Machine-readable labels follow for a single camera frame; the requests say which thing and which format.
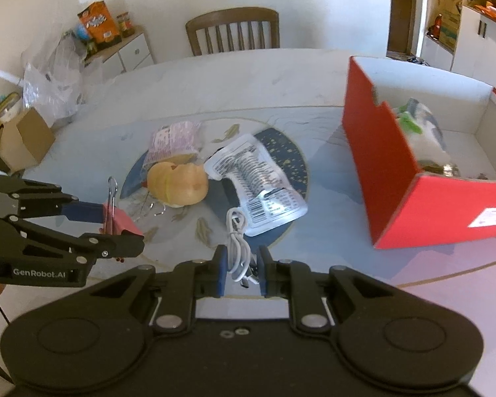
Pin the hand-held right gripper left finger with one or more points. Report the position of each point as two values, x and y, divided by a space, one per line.
220 273

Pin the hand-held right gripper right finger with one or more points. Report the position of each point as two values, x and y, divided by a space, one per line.
264 273

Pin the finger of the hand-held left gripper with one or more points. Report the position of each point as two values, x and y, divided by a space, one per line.
84 211
115 246

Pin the pink binder clip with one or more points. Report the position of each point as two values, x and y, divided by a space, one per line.
124 223

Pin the yellow plush toy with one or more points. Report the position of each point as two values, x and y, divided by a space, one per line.
177 184

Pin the clear printed packet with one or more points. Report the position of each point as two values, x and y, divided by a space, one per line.
252 173

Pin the pink snack packet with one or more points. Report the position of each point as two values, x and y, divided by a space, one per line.
173 140

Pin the red cardboard box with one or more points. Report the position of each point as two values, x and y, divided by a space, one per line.
380 165

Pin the silver foil snack packet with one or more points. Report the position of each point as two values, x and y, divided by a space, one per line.
444 169

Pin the white wet wipes packet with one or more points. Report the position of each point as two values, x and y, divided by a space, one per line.
428 140

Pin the marble patterned desktop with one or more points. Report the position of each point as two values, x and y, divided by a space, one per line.
272 87

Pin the brown cardboard box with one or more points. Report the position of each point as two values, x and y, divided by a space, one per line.
29 140

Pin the green rimmed bag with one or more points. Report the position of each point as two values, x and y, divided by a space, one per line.
2 111

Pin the clear plastic bag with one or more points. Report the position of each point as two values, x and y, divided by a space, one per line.
53 82

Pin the small white cabinet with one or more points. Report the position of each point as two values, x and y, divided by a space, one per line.
128 53

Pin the orange snack bag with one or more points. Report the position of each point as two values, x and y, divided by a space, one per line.
101 22

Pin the glass jars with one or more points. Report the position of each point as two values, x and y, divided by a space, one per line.
125 25

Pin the brown wooden chair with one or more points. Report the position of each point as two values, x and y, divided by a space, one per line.
231 18

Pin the dark sneakers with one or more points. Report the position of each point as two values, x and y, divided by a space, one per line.
409 58

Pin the brown door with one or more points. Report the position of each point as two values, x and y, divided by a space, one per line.
403 12

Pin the red bottle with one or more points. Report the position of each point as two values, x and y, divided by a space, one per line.
436 27

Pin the white sideboard cabinet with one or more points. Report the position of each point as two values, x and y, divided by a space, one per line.
483 45

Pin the orange tray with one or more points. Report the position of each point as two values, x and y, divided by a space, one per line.
494 11

